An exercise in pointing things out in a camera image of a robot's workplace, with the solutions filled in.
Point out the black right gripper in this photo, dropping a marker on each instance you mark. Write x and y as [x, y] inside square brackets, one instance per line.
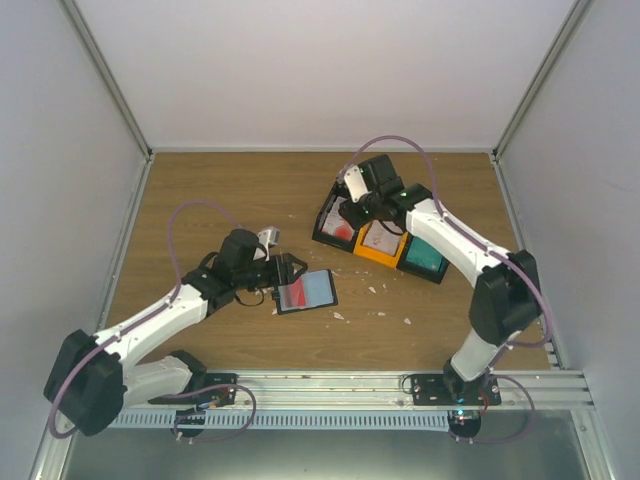
[349, 213]

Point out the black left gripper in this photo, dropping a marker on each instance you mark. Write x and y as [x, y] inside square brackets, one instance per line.
[286, 276]

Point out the red white credit card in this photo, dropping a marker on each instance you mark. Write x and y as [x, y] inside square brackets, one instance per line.
[293, 297]

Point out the black leather card holder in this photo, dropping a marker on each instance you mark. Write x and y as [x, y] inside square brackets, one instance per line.
[320, 292]

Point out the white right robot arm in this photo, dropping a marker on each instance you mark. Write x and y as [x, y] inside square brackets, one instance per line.
[506, 293]

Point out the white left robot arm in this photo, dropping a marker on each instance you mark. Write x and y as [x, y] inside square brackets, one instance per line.
[96, 375]

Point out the red white card stack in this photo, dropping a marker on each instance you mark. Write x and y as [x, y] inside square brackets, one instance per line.
[334, 225]

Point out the teal card stack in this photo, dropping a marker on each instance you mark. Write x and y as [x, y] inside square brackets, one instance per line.
[423, 258]

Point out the black left storage bin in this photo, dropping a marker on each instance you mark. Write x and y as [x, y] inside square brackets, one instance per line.
[336, 190]

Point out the black storage bin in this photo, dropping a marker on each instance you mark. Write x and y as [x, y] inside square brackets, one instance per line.
[336, 190]
[434, 278]

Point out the yellow middle storage bin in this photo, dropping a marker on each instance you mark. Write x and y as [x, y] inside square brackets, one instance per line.
[369, 254]

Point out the black right storage bin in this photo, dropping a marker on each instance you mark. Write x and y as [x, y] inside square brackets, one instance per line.
[434, 278]

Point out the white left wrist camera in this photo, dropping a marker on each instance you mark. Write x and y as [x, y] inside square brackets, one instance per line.
[269, 237]

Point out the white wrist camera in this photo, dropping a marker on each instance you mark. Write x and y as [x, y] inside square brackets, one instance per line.
[269, 237]
[352, 179]

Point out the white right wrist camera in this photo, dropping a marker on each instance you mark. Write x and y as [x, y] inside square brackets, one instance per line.
[352, 179]

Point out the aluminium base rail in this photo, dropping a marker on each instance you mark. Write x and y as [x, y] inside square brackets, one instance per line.
[393, 390]

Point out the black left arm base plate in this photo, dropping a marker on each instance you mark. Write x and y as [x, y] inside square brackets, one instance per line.
[218, 397]

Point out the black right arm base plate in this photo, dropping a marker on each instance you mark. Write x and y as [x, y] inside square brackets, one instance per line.
[430, 389]

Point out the grey slotted cable duct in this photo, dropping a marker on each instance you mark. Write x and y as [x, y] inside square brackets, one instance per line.
[289, 420]

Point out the aluminium corner post right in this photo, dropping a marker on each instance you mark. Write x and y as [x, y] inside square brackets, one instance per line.
[561, 40]

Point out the aluminium corner post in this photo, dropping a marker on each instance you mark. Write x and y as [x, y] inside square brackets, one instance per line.
[561, 40]
[100, 64]

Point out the aluminium corner post left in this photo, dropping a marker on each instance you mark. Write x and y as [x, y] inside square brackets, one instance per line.
[100, 64]

